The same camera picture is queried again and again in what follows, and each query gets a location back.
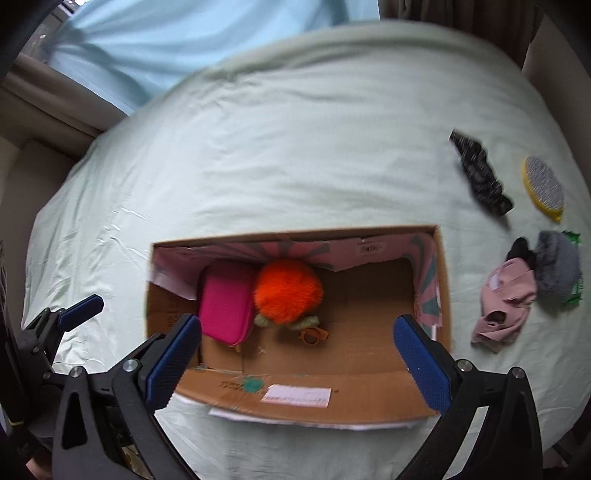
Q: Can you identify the pink leather zip pouch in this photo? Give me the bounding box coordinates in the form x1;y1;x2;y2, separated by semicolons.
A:
198;261;257;347

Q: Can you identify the green wet wipes pack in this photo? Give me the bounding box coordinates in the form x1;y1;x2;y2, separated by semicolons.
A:
562;230;584;306

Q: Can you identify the grey fluffy plush item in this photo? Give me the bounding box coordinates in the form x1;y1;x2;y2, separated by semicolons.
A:
534;230;575;304

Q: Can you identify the orange fluffy plush toy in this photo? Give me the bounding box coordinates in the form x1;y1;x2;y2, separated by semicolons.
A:
253;259;329;346

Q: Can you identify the pink cloth garment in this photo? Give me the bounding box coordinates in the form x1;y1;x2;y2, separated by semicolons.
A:
471;258;537;353

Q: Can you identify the beige left curtain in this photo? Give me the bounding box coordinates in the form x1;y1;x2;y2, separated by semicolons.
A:
0;53;130;163

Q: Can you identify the black small cloth item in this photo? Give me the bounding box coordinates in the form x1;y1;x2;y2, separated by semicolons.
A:
506;237;537;271

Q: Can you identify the brown cardboard box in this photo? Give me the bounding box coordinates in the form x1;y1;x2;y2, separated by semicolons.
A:
146;225;451;428

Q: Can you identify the yellow grey round sponge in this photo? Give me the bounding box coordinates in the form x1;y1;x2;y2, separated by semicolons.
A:
522;156;565;223

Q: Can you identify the black patterned scrunchie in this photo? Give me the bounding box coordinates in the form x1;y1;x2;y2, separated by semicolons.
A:
449;130;514;217

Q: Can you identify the light blue window cloth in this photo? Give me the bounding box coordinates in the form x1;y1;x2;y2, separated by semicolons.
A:
44;0;380;114

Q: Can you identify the light green bed sheet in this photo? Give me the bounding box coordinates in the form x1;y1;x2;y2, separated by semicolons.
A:
21;20;591;480

